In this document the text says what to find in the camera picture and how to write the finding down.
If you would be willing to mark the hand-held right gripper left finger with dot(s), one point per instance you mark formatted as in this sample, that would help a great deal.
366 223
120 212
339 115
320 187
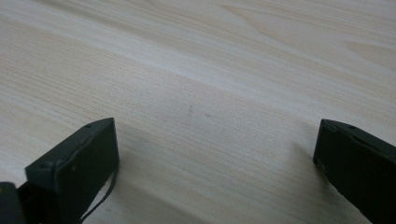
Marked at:
77 168

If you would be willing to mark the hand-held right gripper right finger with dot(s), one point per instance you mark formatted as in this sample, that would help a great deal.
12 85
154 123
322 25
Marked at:
361 168

